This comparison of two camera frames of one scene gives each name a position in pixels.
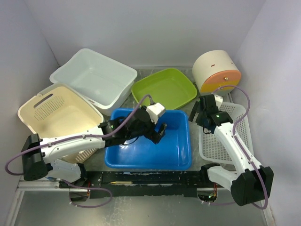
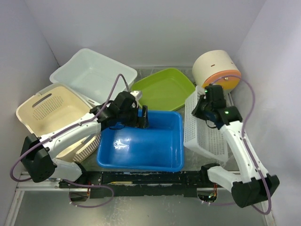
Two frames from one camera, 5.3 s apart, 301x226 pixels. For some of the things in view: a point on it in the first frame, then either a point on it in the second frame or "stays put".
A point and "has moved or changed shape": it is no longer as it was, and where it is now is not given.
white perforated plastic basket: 211,149 has moved or changed shape
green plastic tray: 170,87 stays put
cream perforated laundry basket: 59,111 stays put
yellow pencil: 122,182 stays put
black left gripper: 153,134 to 143,121
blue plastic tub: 119,113 has moved or changed shape
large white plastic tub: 108,82 stays put
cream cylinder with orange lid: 212,69 stays put
